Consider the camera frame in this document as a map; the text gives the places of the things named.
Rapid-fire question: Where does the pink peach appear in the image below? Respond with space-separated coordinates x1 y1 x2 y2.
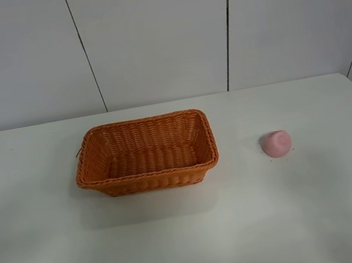
259 130 292 158

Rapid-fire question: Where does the orange woven plastic basket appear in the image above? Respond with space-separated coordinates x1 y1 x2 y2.
76 109 219 196

